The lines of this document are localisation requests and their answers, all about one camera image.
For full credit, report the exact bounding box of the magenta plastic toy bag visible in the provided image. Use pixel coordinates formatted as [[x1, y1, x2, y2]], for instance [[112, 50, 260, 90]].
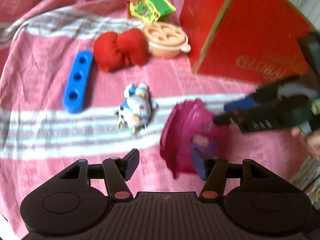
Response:
[[159, 99, 229, 179]]

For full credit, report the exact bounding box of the person's right hand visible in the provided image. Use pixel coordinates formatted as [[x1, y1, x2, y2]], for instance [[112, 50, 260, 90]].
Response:
[[291, 127, 320, 160]]

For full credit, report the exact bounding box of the white blue toy figure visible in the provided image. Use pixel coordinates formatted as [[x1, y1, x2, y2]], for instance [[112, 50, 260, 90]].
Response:
[[116, 83, 158, 134]]

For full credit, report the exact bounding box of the red cardboard box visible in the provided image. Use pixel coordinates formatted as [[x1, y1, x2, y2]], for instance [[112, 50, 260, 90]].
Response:
[[180, 0, 313, 84]]

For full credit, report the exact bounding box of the blue three-hole toy block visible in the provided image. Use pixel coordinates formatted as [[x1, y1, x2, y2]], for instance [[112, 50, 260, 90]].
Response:
[[62, 50, 93, 114]]

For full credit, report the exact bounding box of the beige toy pot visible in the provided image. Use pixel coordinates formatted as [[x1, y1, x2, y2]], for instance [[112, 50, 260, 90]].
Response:
[[142, 22, 191, 58]]

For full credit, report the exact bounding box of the red plush bow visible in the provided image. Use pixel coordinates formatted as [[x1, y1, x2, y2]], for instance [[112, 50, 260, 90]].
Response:
[[93, 28, 148, 73]]

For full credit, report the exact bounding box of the green yellow toy box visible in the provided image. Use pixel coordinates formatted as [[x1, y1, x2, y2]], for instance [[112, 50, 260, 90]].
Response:
[[126, 0, 176, 23]]

